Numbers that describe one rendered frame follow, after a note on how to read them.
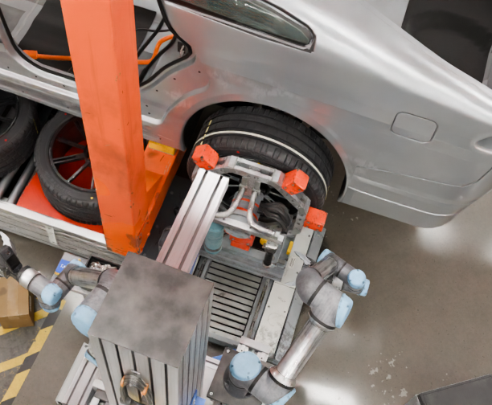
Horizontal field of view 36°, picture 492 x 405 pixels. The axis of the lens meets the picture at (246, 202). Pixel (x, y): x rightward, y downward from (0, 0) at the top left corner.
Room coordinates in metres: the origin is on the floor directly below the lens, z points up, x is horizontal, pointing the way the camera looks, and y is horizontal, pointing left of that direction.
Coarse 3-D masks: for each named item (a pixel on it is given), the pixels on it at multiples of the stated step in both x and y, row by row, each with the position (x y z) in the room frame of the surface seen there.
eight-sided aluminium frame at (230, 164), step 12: (228, 156) 1.75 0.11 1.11; (216, 168) 1.70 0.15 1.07; (228, 168) 1.69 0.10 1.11; (240, 168) 1.69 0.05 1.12; (252, 168) 1.72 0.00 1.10; (264, 168) 1.71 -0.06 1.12; (192, 180) 1.72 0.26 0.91; (264, 180) 1.66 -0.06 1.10; (276, 180) 1.66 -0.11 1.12; (300, 192) 1.69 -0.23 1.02; (300, 204) 1.64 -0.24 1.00; (300, 216) 1.63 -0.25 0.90; (276, 228) 1.69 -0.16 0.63; (300, 228) 1.63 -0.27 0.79
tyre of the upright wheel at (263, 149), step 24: (216, 120) 1.95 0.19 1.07; (240, 120) 1.92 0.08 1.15; (264, 120) 1.92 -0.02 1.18; (288, 120) 1.95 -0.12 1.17; (216, 144) 1.80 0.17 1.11; (240, 144) 1.79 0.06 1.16; (264, 144) 1.80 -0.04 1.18; (288, 144) 1.83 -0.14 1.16; (312, 144) 1.88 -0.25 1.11; (192, 168) 1.81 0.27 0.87; (288, 168) 1.73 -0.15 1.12; (312, 168) 1.78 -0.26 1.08; (312, 192) 1.71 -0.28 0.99
